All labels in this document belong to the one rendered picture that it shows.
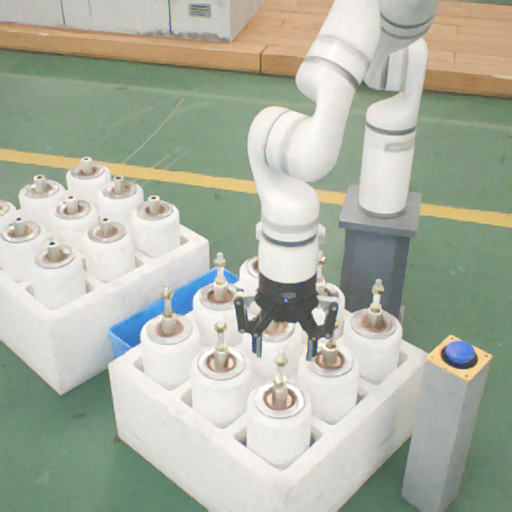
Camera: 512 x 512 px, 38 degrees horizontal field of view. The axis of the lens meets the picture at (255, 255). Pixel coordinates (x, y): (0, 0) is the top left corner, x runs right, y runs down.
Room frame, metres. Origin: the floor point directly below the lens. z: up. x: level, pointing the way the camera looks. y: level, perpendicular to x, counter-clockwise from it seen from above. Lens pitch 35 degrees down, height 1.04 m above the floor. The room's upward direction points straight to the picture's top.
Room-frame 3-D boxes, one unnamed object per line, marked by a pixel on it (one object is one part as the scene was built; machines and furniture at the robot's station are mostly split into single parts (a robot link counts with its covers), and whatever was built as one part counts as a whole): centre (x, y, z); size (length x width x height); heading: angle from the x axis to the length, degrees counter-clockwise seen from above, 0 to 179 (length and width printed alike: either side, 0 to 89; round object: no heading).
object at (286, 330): (0.95, -0.03, 0.25); 0.08 x 0.08 x 0.01
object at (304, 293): (0.78, -0.04, 0.45); 0.08 x 0.08 x 0.09
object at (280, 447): (0.78, -0.04, 0.16); 0.10 x 0.10 x 0.18
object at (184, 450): (0.95, -0.03, 0.09); 0.39 x 0.39 x 0.18; 48
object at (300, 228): (0.78, -0.04, 0.62); 0.09 x 0.07 x 0.15; 51
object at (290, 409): (0.78, -0.04, 0.25); 0.08 x 0.08 x 0.01
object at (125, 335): (1.16, 0.14, 0.06); 0.30 x 0.11 x 0.12; 136
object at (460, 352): (0.81, -0.29, 0.32); 0.04 x 0.04 x 0.02
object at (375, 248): (1.25, -0.24, 0.15); 0.15 x 0.15 x 0.30; 76
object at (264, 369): (0.95, -0.03, 0.16); 0.10 x 0.10 x 0.18
